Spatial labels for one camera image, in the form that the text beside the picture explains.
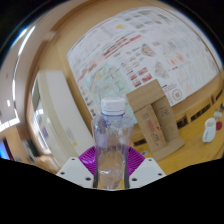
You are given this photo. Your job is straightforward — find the clear white-capped water bottle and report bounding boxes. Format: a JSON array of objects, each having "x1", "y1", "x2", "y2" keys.
[{"x1": 91, "y1": 96, "x2": 136, "y2": 191}]

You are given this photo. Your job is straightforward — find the brown cardboard box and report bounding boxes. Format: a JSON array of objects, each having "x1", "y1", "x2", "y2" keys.
[{"x1": 125, "y1": 78, "x2": 186, "y2": 163}]

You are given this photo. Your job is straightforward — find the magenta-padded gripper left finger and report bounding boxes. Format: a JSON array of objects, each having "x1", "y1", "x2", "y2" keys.
[{"x1": 55, "y1": 146, "x2": 100, "y2": 190}]

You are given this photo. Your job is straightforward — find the flat round red coaster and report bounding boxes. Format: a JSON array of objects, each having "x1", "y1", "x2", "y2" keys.
[{"x1": 215, "y1": 120, "x2": 224, "y2": 132}]

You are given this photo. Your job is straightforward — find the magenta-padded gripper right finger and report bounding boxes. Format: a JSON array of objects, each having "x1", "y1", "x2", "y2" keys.
[{"x1": 123, "y1": 146, "x2": 167, "y2": 190}]

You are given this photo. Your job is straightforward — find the white mug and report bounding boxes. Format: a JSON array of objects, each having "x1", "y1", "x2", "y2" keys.
[{"x1": 201, "y1": 117, "x2": 218, "y2": 144}]

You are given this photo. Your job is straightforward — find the large wall map poster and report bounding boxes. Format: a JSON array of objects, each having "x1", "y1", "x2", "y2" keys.
[{"x1": 66, "y1": 5, "x2": 222, "y2": 126}]

